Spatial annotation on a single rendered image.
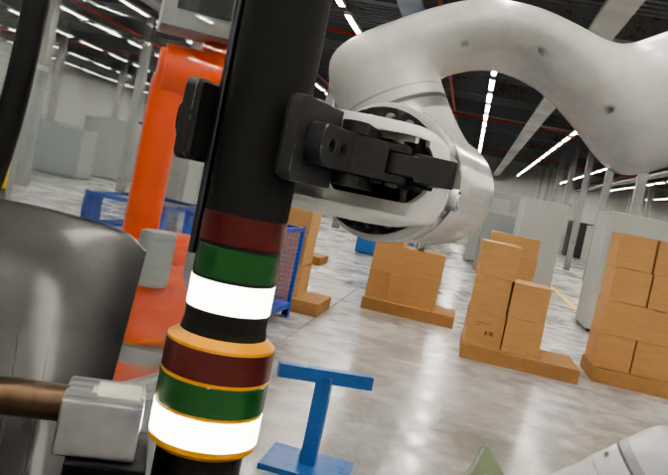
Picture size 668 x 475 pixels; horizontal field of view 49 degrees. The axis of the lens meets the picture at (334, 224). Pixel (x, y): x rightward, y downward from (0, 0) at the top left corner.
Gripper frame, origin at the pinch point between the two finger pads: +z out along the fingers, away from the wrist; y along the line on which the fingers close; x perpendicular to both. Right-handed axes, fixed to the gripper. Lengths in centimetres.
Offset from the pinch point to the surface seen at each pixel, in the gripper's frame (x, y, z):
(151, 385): -49, 69, -104
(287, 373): -98, 129, -318
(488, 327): -110, 97, -750
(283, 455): -144, 126, -330
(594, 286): -71, 15, -1218
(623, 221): 40, -5, -1222
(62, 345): -12.0, 10.7, -3.7
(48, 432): -15.1, 8.1, -0.8
